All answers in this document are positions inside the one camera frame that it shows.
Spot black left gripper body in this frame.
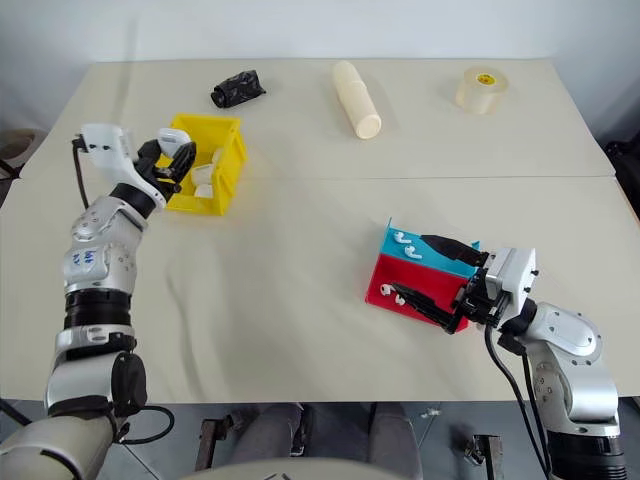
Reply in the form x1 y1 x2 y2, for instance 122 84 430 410
132 152 185 195

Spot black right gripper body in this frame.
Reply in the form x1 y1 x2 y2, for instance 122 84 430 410
451 267 502 329

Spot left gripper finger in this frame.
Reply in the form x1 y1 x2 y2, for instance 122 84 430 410
136 138 164 169
168 141 198 180

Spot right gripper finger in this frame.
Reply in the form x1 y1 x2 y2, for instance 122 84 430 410
390 282 470 336
420 233 491 267

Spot yellow plastic bin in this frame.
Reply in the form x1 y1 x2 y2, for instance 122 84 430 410
157 113 250 216

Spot blue plastic tray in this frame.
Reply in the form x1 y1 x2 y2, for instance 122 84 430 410
379 215 484 279

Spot red plastic tray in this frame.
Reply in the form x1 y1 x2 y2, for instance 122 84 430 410
363 252 474 334

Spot crumpled black plastic bag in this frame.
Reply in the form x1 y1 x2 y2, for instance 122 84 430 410
208 70 267 109

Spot brown round stool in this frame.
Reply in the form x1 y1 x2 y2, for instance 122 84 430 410
0 128 46 179

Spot clear tape roll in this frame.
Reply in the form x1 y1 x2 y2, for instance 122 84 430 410
454 66 511 115

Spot cream cylindrical cup stack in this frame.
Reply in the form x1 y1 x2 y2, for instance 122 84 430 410
332 60 383 140

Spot black chair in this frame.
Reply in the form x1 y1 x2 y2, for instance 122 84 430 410
604 141 640 221

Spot black curved tube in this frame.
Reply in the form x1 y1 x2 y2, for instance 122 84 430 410
0 398 32 427

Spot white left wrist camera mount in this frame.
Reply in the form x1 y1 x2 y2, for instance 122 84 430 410
78 123 167 209

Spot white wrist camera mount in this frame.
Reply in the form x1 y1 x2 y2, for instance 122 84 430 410
482 247 537 326
78 123 167 209

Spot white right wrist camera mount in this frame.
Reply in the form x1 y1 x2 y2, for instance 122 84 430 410
482 247 537 326

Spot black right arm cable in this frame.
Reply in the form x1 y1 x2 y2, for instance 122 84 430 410
482 324 556 480

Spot rusty metal bracket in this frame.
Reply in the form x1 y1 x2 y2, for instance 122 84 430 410
463 433 502 480
194 413 237 472

